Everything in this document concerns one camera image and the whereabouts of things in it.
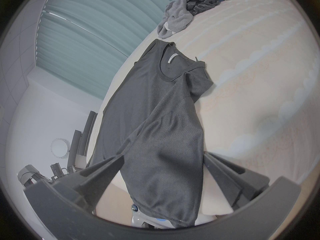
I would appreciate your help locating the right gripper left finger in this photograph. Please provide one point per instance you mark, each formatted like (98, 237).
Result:
(72, 186)

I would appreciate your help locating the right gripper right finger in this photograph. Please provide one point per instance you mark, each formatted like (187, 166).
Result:
(250, 186)

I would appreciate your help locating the black T-shirt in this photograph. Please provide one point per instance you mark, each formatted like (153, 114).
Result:
(155, 134)

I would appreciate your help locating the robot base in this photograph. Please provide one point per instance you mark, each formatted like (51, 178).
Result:
(137, 220)

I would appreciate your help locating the round white mirror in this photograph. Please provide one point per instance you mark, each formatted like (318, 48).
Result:
(60, 148)

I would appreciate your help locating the black dressing table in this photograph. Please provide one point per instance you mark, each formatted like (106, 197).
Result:
(75, 144)

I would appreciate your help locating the black chest of drawers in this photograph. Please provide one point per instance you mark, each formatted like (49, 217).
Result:
(90, 129)

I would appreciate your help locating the bed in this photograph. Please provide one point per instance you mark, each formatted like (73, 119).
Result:
(250, 84)

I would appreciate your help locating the grey garment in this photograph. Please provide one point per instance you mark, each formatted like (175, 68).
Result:
(177, 19)

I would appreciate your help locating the black glossy garment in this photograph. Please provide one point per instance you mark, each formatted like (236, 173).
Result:
(202, 1)

